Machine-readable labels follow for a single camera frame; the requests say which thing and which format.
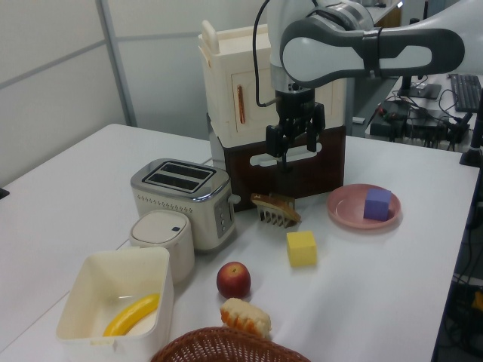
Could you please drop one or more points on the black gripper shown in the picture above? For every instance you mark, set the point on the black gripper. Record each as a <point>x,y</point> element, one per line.
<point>296,109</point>

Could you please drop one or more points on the yellow cube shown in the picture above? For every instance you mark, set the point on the yellow cube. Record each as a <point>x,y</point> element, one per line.
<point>301,250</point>

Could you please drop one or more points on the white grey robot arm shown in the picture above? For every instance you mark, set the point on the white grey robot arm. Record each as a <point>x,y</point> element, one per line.
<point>320,53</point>

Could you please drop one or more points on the purple cube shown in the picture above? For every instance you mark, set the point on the purple cube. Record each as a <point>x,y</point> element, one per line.
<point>376,205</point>

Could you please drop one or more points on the dark brown wooden cabinet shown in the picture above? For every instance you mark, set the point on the dark brown wooden cabinet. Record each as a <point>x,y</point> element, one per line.
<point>320,177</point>

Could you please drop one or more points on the brown bread slice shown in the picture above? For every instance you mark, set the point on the brown bread slice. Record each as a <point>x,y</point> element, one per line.
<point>279,209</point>

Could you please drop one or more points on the pink plate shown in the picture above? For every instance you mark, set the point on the pink plate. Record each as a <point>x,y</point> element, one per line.
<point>343,207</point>

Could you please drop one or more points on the black electronics box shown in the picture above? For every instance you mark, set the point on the black electronics box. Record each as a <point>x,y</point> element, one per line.
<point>388,120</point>

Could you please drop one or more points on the cream plastic storage box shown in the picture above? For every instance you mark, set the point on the cream plastic storage box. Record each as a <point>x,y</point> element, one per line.
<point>234,56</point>

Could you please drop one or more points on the black monitor stand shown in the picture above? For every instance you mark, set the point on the black monitor stand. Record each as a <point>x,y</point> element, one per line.
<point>419,90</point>

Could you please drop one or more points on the cream and chrome toaster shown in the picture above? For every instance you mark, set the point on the cream and chrome toaster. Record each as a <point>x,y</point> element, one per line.
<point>177,203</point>

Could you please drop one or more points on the red apple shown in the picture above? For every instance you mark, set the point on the red apple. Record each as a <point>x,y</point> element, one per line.
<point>233,281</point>

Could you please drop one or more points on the small white lidded bin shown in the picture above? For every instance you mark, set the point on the small white lidded bin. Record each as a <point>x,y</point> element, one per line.
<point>162,234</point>

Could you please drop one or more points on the black keyboard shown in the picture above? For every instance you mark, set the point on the black keyboard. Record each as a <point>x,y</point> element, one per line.
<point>467,92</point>

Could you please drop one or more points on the sponge cake piece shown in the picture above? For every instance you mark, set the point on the sponge cake piece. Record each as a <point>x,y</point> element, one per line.
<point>247,318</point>

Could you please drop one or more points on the brown wicker basket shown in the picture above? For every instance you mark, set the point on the brown wicker basket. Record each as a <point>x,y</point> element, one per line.
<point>226,347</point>

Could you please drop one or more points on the white square plastic container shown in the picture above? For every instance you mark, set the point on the white square plastic container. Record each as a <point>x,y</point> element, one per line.
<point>113,279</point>

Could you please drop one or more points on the yellow banana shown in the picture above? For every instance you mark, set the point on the yellow banana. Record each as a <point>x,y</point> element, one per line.
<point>130,316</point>

